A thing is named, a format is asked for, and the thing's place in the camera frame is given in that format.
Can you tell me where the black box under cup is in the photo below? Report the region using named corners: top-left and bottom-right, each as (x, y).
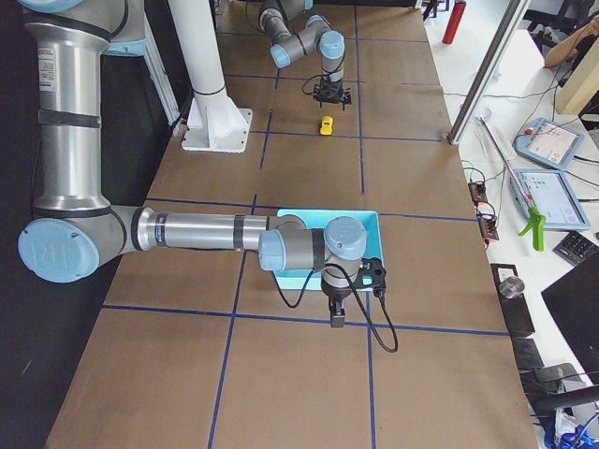
top-left (490, 263), bottom-right (535, 338)

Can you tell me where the yellow beetle toy car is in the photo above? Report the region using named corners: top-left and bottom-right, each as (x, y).
top-left (319, 115), bottom-right (334, 136)

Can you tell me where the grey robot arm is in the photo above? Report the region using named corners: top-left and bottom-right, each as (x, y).
top-left (258, 1), bottom-right (351, 107)
top-left (18, 1), bottom-right (370, 327)

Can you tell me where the black camera cable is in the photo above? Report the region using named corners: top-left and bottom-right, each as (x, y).
top-left (276, 264), bottom-right (400, 354)

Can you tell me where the black keyboard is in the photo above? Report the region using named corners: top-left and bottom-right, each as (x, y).
top-left (553, 231), bottom-right (598, 267)

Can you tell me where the green handled reacher grabber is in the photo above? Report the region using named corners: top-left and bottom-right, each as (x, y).
top-left (477, 116), bottom-right (546, 252)

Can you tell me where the red fire extinguisher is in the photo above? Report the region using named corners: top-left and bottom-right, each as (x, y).
top-left (442, 0), bottom-right (467, 45)

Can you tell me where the lower teach pendant tablet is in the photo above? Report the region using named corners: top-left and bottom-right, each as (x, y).
top-left (510, 168), bottom-right (591, 230)

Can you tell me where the teach pendant tablet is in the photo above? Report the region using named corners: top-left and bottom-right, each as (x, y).
top-left (510, 168), bottom-right (591, 230)
top-left (513, 118), bottom-right (584, 170)

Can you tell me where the person forearm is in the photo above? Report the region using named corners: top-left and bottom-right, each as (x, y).
top-left (544, 16), bottom-right (598, 68)

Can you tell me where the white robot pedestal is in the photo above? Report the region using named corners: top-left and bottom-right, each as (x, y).
top-left (168, 0), bottom-right (253, 153)

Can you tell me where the turquoise plastic bin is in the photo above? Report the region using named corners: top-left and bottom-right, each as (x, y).
top-left (274, 209), bottom-right (384, 290)

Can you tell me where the orange black power strip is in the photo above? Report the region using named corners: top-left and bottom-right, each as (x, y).
top-left (468, 181), bottom-right (488, 204)

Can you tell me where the aluminium frame post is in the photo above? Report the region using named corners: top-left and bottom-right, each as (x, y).
top-left (447, 0), bottom-right (530, 145)

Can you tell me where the metal cup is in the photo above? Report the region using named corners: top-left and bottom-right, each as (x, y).
top-left (498, 276), bottom-right (525, 299)

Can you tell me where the upper teach pendant tablet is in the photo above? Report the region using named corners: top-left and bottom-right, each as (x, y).
top-left (513, 118), bottom-right (584, 170)

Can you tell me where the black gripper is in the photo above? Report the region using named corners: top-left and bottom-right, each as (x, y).
top-left (317, 79), bottom-right (343, 99)
top-left (321, 284), bottom-right (352, 328)

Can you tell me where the black laptop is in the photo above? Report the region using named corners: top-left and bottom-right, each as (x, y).
top-left (542, 260), bottom-right (598, 372)

